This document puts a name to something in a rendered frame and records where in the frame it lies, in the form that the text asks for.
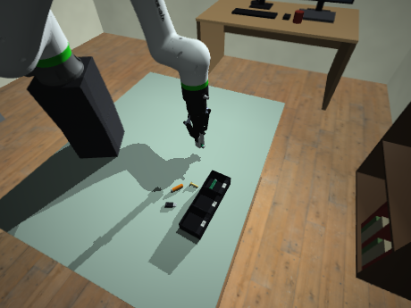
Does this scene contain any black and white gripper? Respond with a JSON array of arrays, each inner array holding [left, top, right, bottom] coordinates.
[[183, 101, 211, 149]]

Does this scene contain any black rack of labelled bins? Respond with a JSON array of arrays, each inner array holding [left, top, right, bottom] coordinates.
[[179, 170, 231, 239]]

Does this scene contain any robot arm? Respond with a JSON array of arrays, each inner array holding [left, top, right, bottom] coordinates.
[[0, 0, 210, 104]]

